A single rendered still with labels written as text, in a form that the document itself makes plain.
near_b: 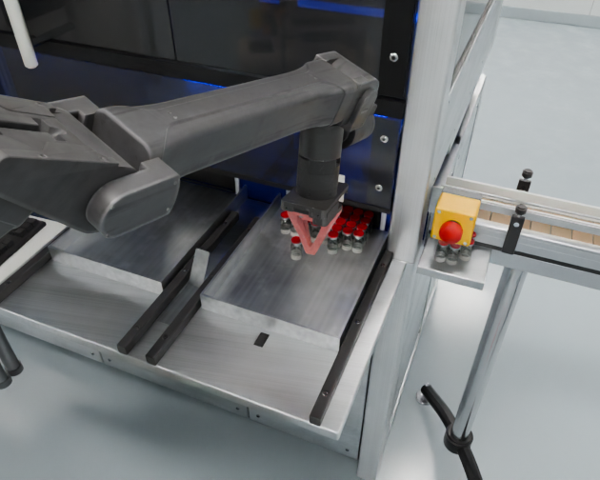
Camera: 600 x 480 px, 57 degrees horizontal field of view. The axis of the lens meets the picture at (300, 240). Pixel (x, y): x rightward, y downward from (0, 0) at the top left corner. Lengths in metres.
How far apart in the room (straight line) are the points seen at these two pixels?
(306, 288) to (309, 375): 0.20
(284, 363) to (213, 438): 0.99
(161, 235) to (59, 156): 0.83
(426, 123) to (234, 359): 0.49
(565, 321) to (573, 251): 1.24
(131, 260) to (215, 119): 0.69
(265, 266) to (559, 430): 1.28
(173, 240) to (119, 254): 0.11
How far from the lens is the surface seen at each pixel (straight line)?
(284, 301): 1.00
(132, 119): 0.44
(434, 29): 0.87
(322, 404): 0.84
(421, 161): 0.96
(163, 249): 1.14
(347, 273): 1.06
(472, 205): 1.02
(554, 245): 1.16
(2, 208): 0.36
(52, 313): 1.08
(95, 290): 1.09
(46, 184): 0.36
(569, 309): 2.45
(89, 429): 2.00
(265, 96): 0.54
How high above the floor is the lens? 1.60
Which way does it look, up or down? 40 degrees down
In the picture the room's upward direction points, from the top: straight up
